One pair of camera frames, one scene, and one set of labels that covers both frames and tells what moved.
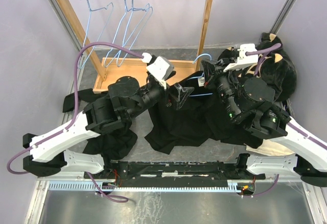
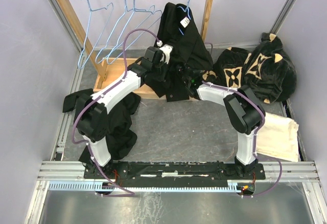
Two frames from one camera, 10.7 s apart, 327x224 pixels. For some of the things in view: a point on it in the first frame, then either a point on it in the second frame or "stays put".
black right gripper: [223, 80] -> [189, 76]
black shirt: [111, 145] stays put
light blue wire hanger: [92, 9] stays put
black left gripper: [169, 99] -> [163, 62]
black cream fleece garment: [275, 64] stays put
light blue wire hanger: [200, 76] -> [187, 8]
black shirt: [189, 114] -> [177, 28]
